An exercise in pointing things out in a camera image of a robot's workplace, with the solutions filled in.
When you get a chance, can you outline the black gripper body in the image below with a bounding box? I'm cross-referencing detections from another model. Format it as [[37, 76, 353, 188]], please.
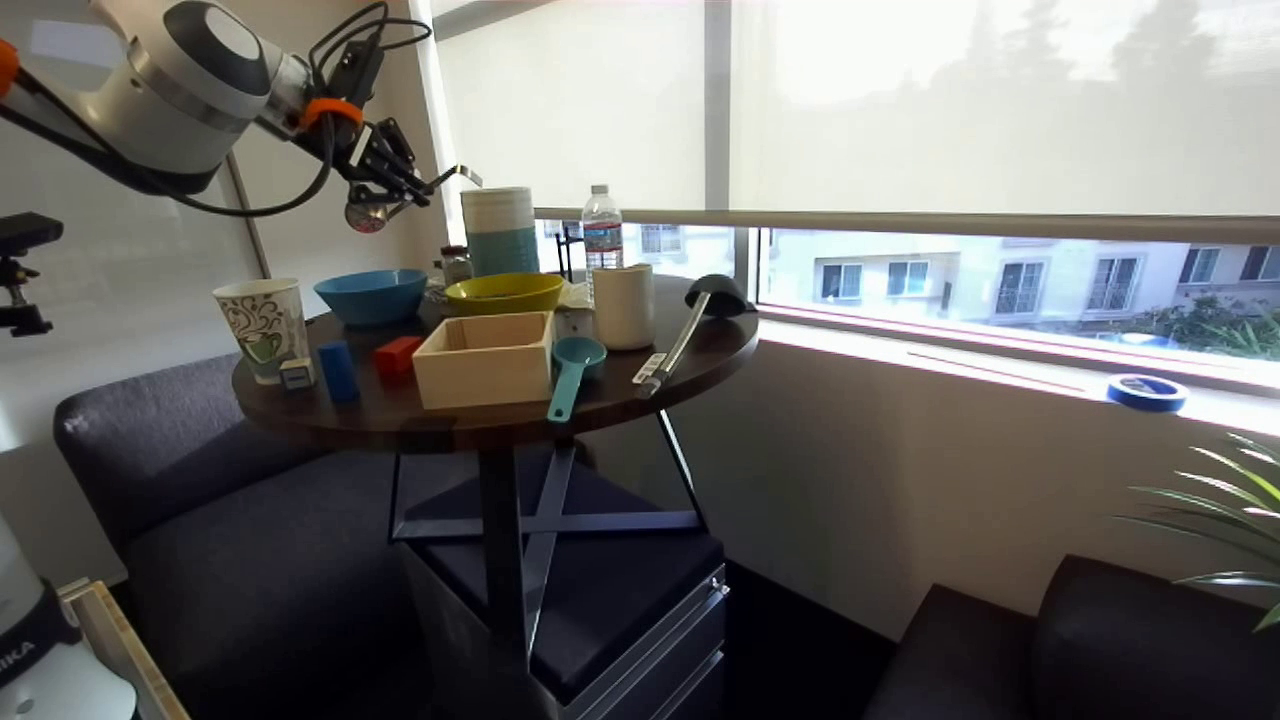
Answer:
[[331, 113, 420, 190]]

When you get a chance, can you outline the metal ladle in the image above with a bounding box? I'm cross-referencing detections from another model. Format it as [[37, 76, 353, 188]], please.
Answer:
[[340, 159, 488, 237]]

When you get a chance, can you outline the blue bowl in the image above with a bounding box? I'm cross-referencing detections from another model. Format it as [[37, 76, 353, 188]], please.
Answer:
[[310, 266, 431, 332]]

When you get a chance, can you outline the yellow bowl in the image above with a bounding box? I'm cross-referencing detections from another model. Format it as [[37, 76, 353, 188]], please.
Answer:
[[438, 266, 573, 318]]

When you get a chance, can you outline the small glass jar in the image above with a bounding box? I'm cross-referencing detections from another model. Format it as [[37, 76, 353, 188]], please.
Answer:
[[428, 238, 474, 297]]

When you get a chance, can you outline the white and teal container stack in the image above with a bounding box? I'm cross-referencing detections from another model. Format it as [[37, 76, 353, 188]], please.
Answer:
[[456, 182, 543, 280]]

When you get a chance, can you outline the grey slanted pole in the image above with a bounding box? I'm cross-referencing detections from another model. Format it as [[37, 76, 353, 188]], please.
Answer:
[[215, 150, 270, 280]]

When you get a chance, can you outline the white roller blind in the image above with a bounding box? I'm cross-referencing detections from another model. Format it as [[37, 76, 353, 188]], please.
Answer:
[[728, 0, 1280, 225], [431, 0, 710, 220]]

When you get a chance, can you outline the orange block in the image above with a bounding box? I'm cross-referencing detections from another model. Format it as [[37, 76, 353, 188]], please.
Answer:
[[368, 332, 428, 392]]

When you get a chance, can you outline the swirl print paper cup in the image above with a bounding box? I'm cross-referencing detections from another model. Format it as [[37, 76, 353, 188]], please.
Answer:
[[212, 275, 320, 392]]

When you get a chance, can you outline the pale wooden tray box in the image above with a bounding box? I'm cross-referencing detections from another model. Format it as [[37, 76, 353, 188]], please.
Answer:
[[407, 307, 561, 417]]

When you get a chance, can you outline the clear water bottle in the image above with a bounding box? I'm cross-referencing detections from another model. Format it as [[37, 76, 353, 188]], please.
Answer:
[[578, 179, 628, 280]]

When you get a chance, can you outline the white spiral print cube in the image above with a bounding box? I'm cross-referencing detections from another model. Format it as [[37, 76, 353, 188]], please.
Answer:
[[277, 353, 320, 397]]

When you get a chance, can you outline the round dark wood table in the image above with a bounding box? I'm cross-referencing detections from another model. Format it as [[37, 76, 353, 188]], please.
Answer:
[[232, 285, 765, 672]]

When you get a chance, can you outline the teal plastic scoop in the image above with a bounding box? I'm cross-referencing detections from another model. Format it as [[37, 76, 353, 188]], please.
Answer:
[[543, 332, 611, 429]]

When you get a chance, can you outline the white round container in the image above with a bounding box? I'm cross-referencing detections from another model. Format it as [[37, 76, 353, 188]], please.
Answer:
[[586, 261, 660, 357]]

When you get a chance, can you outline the dark grey fabric sofa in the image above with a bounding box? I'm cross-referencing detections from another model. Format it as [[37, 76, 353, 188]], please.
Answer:
[[50, 347, 535, 720]]

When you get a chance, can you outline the wood framed board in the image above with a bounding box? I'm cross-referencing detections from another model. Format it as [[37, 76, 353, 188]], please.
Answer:
[[57, 570, 193, 720]]

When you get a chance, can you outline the blue tape roll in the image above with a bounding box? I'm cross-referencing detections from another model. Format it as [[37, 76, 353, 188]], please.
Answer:
[[1105, 371, 1189, 417]]

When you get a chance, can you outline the black leather sofa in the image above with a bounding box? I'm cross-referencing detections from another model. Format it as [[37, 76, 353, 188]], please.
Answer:
[[860, 553, 1280, 720]]

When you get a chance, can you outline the green potted plant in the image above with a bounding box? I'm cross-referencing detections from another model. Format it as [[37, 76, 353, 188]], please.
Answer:
[[1126, 429, 1280, 640]]

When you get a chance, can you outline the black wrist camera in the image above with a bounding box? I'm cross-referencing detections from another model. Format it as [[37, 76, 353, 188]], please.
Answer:
[[320, 42, 392, 113]]

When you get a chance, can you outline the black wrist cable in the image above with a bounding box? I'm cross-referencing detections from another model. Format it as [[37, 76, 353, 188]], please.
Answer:
[[303, 0, 438, 106]]

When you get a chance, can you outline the long black arm cable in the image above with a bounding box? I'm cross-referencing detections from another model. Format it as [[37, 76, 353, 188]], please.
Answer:
[[0, 63, 340, 225]]

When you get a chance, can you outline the white window frame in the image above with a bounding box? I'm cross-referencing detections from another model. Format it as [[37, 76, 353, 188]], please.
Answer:
[[412, 0, 1280, 436]]

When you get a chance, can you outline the black camera on stand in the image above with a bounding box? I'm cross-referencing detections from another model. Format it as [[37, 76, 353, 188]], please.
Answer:
[[0, 206, 68, 340]]

